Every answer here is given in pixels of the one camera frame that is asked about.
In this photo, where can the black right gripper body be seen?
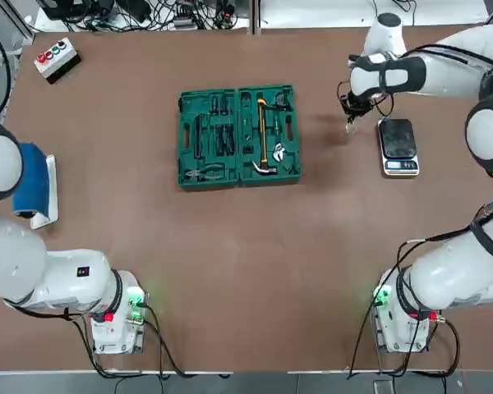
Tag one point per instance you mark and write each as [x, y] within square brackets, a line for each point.
[357, 102]

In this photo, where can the small clear measuring cup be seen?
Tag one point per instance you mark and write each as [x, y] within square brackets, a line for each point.
[351, 129]

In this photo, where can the green plastic toolbox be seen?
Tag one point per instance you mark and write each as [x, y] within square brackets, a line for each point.
[289, 180]

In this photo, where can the combination pliers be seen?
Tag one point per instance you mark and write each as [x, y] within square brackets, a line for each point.
[211, 170]

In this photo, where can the white desk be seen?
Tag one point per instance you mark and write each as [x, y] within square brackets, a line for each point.
[312, 12]

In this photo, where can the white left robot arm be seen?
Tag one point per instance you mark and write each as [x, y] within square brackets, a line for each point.
[65, 279]

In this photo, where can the small circuit board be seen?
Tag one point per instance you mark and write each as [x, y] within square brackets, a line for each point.
[226, 16]

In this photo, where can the silver adjustable wrench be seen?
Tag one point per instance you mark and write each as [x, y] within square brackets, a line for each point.
[278, 152]

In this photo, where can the black silver kitchen scale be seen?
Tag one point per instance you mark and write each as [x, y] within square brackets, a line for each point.
[396, 139]

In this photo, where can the white button box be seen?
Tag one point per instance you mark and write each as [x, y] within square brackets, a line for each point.
[55, 57]

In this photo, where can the tape measure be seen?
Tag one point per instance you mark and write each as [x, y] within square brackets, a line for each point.
[282, 101]

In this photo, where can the blue cloth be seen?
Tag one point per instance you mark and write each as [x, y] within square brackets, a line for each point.
[33, 180]

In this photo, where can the yellow black claw hammer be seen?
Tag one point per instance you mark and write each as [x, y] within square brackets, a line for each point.
[263, 135]

